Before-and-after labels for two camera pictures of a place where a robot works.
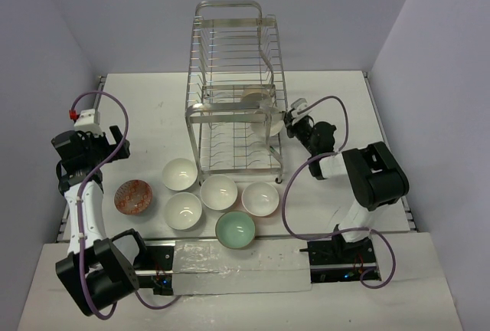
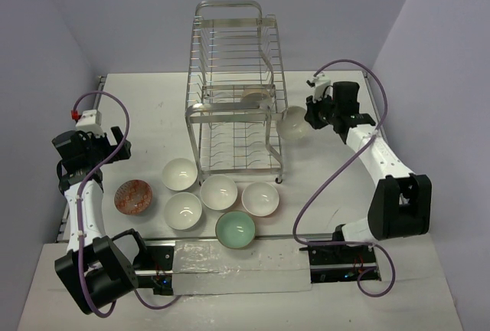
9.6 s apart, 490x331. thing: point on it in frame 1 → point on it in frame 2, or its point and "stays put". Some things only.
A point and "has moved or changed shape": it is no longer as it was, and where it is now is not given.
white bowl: (179, 174) stays put
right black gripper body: (303, 129) → (328, 109)
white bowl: (267, 122) has moved or changed shape
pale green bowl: (235, 230) stays put
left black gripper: (115, 144) stays put
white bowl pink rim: (260, 199) stays put
